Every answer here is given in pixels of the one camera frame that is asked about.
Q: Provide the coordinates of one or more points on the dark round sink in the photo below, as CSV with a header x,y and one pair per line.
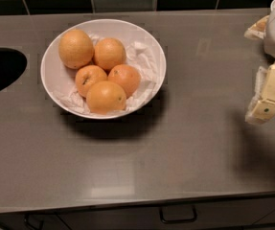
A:
x,y
12,65

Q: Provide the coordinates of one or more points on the white crumpled paper liner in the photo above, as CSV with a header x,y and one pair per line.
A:
x,y
143,53

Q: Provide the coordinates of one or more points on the white ceramic bowl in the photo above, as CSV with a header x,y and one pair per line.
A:
x,y
102,28

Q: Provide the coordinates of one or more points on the orange centre left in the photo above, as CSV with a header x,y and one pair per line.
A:
x,y
87,76

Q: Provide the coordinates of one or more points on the orange front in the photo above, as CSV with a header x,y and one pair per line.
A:
x,y
106,96

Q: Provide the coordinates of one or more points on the black drawer handle centre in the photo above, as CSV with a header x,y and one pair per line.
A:
x,y
177,214

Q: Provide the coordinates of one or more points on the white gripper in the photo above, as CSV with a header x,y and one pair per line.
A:
x,y
262,108

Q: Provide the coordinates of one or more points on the large orange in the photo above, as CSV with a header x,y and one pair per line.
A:
x,y
75,49

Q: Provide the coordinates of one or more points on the orange top middle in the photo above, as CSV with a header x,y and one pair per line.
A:
x,y
109,52

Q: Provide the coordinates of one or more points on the orange centre right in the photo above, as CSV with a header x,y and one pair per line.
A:
x,y
126,76

